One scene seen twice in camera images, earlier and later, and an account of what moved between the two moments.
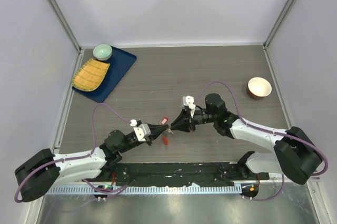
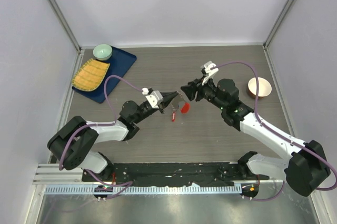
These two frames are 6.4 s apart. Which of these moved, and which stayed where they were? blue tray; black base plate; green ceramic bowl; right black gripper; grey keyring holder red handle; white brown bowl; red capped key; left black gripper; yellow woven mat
Moved: red capped key; grey keyring holder red handle; right black gripper; left black gripper
Stayed: white brown bowl; blue tray; green ceramic bowl; black base plate; yellow woven mat
